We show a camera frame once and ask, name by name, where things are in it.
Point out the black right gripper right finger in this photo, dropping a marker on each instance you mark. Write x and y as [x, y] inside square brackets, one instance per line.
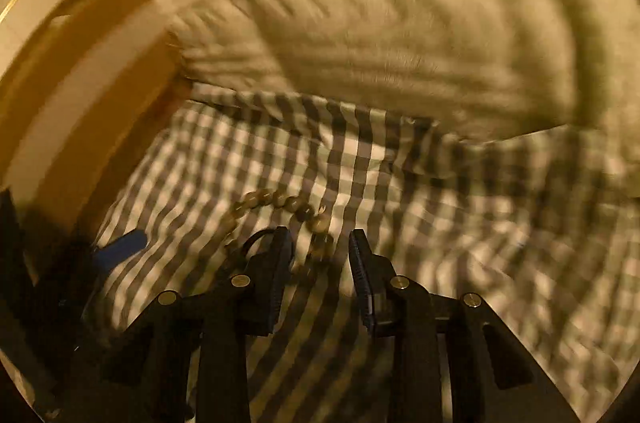
[454, 359]

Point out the cream knitted blanket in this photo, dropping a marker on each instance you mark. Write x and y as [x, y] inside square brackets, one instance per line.
[486, 69]

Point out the brown cardboard box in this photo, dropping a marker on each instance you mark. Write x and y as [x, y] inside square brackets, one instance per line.
[81, 103]

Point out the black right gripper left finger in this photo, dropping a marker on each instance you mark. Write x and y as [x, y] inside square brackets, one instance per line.
[185, 357]

